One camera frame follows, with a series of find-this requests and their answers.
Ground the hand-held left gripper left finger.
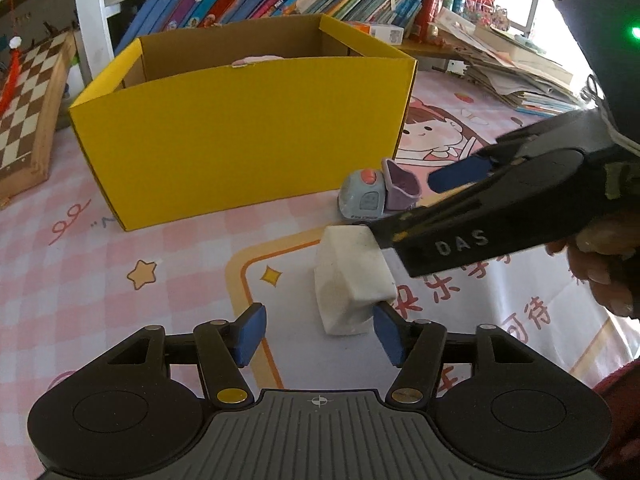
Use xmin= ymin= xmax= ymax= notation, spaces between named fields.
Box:
xmin=85 ymin=302 xmax=268 ymax=406

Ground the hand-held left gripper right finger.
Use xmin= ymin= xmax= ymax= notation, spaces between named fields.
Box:
xmin=372 ymin=300 xmax=556 ymax=406

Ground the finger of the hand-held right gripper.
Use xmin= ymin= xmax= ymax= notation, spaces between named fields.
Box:
xmin=427 ymin=110 xmax=608 ymax=194
xmin=367 ymin=160 xmax=531 ymax=252

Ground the white squishy block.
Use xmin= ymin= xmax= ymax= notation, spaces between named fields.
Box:
xmin=313 ymin=225 xmax=397 ymax=336

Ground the yellow cardboard box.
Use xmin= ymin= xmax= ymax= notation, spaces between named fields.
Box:
xmin=68 ymin=14 xmax=418 ymax=232

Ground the person's right forearm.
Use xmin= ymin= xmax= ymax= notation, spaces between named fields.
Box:
xmin=592 ymin=357 xmax=640 ymax=480

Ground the pink cartoon desktop mat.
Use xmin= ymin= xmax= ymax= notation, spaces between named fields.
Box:
xmin=0 ymin=67 xmax=640 ymax=480

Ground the person's right hand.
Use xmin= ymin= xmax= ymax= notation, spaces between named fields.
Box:
xmin=545 ymin=207 xmax=640 ymax=318

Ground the small purple cup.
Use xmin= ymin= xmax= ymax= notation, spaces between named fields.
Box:
xmin=381 ymin=157 xmax=426 ymax=209

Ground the grey toy with orange button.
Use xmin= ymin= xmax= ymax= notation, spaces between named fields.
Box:
xmin=338 ymin=167 xmax=388 ymax=221

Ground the stack of papers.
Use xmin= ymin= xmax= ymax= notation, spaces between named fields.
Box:
xmin=432 ymin=7 xmax=593 ymax=118

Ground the orange and white small box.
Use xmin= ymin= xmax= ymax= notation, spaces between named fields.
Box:
xmin=345 ymin=21 xmax=406 ymax=46

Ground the pink plush toy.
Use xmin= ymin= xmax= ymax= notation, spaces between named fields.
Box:
xmin=231 ymin=54 xmax=286 ymax=67

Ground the wooden chessboard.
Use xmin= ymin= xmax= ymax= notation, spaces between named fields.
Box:
xmin=0 ymin=30 xmax=76 ymax=198

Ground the white metal bookshelf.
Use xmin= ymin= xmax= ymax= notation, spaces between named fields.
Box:
xmin=72 ymin=0 xmax=546 ymax=86

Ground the red tassel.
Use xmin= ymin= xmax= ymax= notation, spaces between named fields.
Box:
xmin=0 ymin=35 xmax=23 ymax=116

